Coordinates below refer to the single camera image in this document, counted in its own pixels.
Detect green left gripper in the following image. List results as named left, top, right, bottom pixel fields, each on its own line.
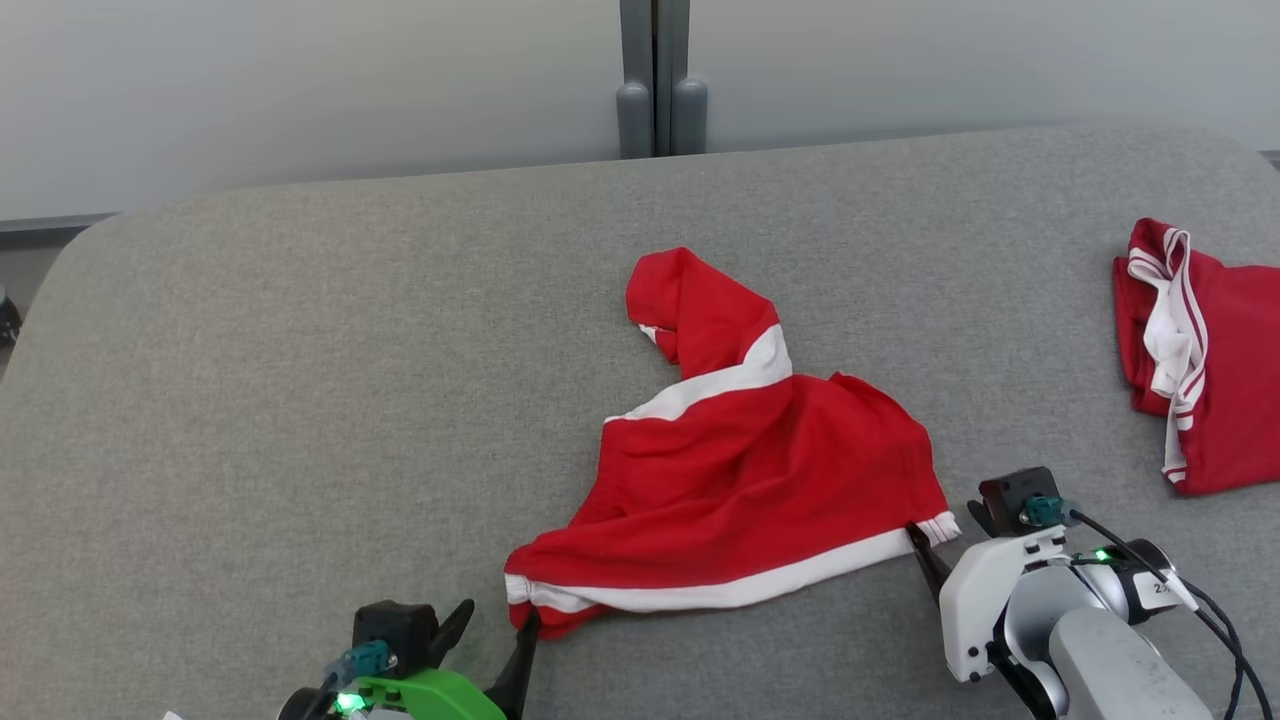
left=340, top=598, right=541, bottom=720

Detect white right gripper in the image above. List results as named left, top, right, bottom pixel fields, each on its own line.
left=905, top=500, right=1069, bottom=684

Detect red shorts with white stripes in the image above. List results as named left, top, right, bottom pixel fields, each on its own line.
left=503, top=247, right=961, bottom=641

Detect red basketball jersey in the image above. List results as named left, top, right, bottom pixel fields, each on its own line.
left=1113, top=217, right=1280, bottom=497

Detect grey cylinder cap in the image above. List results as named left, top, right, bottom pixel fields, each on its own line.
left=616, top=80, right=655, bottom=160
left=671, top=77, right=709, bottom=156

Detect teal right camera connector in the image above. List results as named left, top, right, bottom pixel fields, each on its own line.
left=1020, top=495, right=1081, bottom=529

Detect teal camera connector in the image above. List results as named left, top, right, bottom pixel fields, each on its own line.
left=325, top=640, right=391, bottom=691
left=1020, top=495, right=1081, bottom=529

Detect teal left camera connector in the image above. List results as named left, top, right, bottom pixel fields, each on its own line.
left=325, top=640, right=391, bottom=691

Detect grey vertical frame profile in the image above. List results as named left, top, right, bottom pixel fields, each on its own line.
left=620, top=0, right=691, bottom=157

